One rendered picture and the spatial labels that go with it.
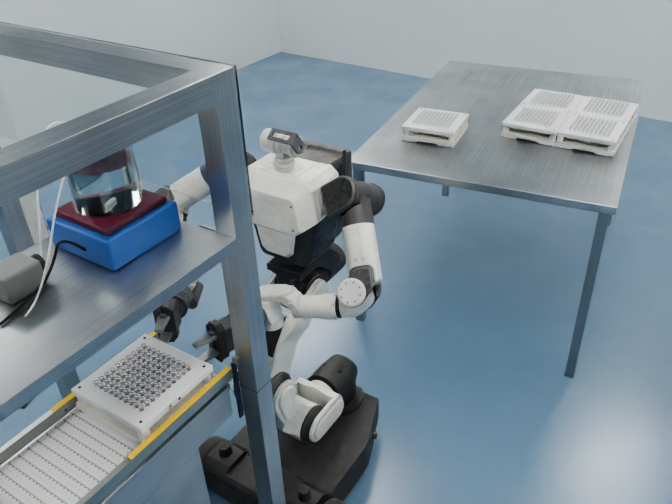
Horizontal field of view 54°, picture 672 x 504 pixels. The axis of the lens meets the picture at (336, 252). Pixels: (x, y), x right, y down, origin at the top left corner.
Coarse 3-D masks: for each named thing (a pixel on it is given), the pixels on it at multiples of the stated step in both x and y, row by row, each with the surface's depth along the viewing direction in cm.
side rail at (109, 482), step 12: (228, 372) 169; (216, 384) 166; (204, 396) 163; (192, 408) 160; (180, 420) 157; (168, 432) 155; (156, 444) 152; (144, 456) 150; (120, 468) 144; (132, 468) 147; (108, 480) 142; (120, 480) 145; (96, 492) 140; (108, 492) 143
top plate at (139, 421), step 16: (144, 336) 176; (128, 352) 171; (176, 352) 170; (144, 368) 166; (192, 368) 165; (208, 368) 165; (80, 384) 162; (176, 384) 161; (192, 384) 161; (96, 400) 157; (112, 400) 157; (144, 400) 156; (160, 400) 156; (176, 400) 157; (112, 416) 154; (128, 416) 152; (144, 416) 152; (160, 416) 154
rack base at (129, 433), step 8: (200, 384) 167; (192, 392) 164; (184, 400) 162; (80, 408) 163; (88, 408) 161; (96, 408) 161; (176, 408) 160; (96, 416) 160; (104, 416) 159; (168, 416) 158; (104, 424) 159; (112, 424) 157; (120, 424) 156; (160, 424) 156; (120, 432) 156; (128, 432) 154; (136, 432) 154; (152, 432) 154; (136, 440) 153
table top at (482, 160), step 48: (432, 96) 346; (480, 96) 344; (624, 96) 337; (384, 144) 297; (432, 144) 296; (480, 144) 294; (528, 144) 292; (624, 144) 289; (528, 192) 255; (576, 192) 254
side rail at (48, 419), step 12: (156, 336) 183; (60, 408) 160; (72, 408) 164; (36, 420) 157; (48, 420) 158; (24, 432) 154; (36, 432) 156; (12, 444) 151; (24, 444) 154; (0, 456) 149
